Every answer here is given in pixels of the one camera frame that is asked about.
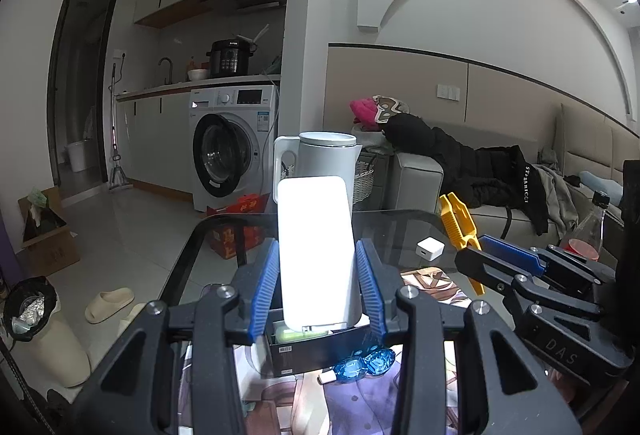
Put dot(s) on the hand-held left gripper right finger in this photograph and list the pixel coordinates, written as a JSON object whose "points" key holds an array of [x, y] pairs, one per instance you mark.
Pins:
{"points": [[370, 295]]}

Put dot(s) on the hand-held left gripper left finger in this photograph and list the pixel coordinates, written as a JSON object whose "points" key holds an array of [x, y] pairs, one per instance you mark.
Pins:
{"points": [[265, 295]]}

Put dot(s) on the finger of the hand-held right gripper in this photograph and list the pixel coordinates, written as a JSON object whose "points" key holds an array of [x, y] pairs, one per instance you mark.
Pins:
{"points": [[510, 255], [500, 275]]}

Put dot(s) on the yellow plastic tool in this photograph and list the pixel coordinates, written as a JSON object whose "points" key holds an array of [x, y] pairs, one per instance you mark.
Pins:
{"points": [[457, 220]]}

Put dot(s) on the white rectangular plastic case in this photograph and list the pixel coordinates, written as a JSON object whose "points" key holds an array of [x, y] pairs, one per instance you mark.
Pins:
{"points": [[315, 255]]}

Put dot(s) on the black cardboard box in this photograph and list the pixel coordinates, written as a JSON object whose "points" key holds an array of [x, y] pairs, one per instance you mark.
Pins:
{"points": [[310, 357]]}

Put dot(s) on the pale green packet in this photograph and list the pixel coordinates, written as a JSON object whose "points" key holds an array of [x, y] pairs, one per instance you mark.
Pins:
{"points": [[292, 334]]}

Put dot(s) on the red gift box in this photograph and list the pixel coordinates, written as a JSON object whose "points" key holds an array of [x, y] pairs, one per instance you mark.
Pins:
{"points": [[235, 235]]}

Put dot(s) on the white cube charger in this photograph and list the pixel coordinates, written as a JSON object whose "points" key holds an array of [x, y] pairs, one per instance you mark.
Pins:
{"points": [[430, 249]]}

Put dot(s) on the grey garment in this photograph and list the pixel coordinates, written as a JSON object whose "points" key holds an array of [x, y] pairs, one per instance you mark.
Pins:
{"points": [[557, 195]]}

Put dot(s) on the glass bottle with red liquid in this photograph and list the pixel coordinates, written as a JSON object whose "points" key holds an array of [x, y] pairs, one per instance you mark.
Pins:
{"points": [[587, 235]]}

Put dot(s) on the black padded jacket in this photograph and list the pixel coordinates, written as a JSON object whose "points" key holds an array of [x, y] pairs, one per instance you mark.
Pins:
{"points": [[460, 165]]}

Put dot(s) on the printed desk mat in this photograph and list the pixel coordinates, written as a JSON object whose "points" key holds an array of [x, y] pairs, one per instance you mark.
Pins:
{"points": [[360, 405]]}

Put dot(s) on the wicker laundry basket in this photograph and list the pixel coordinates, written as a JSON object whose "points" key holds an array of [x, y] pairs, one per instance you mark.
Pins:
{"points": [[364, 180]]}

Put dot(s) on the light blue pillow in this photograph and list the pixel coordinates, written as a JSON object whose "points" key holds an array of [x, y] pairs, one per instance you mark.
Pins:
{"points": [[602, 185]]}

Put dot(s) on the grey sofa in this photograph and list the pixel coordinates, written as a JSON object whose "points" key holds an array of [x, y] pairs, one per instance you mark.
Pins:
{"points": [[415, 185]]}

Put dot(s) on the beige slipper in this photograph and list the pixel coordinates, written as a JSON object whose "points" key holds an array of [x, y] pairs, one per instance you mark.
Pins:
{"points": [[107, 305], [132, 317]]}

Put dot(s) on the white electric kettle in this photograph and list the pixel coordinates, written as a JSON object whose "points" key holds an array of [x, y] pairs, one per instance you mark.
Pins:
{"points": [[325, 155]]}

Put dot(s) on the pink cloth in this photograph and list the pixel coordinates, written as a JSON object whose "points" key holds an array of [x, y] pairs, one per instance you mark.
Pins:
{"points": [[362, 110]]}

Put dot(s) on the brown patterned cloth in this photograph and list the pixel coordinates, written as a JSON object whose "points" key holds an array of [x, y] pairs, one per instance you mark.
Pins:
{"points": [[390, 107]]}

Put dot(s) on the floor mop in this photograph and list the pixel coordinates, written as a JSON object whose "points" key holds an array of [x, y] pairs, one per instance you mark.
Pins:
{"points": [[117, 175]]}

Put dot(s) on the white base cabinets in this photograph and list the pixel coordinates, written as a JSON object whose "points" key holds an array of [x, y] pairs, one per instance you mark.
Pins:
{"points": [[155, 135]]}

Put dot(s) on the white washing machine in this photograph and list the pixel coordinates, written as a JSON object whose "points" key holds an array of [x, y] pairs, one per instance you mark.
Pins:
{"points": [[240, 100]]}

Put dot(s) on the brown cardboard box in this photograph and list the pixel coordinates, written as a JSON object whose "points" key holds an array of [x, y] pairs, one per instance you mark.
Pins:
{"points": [[52, 250]]}

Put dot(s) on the trash bin with black bag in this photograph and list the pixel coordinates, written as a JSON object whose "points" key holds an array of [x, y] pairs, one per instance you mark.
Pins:
{"points": [[50, 345]]}

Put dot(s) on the white bowl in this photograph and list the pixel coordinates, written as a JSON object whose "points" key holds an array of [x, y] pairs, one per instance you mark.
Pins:
{"points": [[198, 75]]}

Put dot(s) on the white bucket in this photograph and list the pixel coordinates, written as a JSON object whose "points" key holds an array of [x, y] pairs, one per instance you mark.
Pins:
{"points": [[80, 157]]}

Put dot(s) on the black pressure cooker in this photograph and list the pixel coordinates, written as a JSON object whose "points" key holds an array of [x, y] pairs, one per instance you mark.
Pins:
{"points": [[230, 57]]}

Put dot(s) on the kitchen faucet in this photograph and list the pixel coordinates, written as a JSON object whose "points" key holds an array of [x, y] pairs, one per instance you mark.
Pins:
{"points": [[167, 65]]}

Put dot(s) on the purple rolled mat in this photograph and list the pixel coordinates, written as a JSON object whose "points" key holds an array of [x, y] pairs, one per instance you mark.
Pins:
{"points": [[6, 255]]}

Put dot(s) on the dark framed glass door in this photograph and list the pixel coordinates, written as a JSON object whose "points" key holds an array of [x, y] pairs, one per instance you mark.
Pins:
{"points": [[80, 80]]}

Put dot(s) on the white wall socket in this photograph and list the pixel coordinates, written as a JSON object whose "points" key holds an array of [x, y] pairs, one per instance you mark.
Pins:
{"points": [[448, 92]]}

